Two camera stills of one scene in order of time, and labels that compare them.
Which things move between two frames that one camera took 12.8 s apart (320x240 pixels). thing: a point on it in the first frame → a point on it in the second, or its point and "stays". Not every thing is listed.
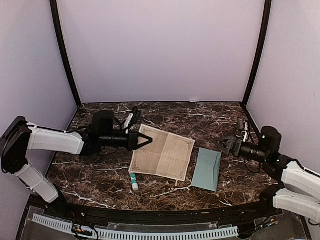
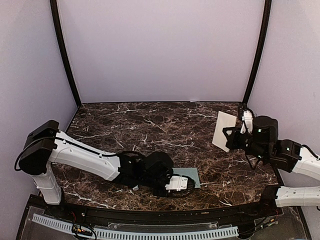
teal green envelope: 207,170 → 191,172
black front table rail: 115,215 stays
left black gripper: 133,141 → 162,194
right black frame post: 264,38 stays
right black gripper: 234,147 → 232,143
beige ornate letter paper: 168,155 → 224,120
